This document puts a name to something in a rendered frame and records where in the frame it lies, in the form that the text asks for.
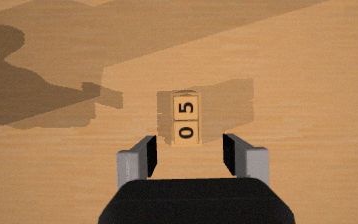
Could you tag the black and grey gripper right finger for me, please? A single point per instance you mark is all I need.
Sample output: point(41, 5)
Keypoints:
point(244, 160)

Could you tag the tan number cube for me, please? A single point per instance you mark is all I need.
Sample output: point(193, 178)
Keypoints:
point(185, 107)
point(186, 132)

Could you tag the light wooden tray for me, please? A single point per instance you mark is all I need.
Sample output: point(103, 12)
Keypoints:
point(198, 94)

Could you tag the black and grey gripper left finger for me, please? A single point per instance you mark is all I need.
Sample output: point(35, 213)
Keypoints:
point(138, 163)

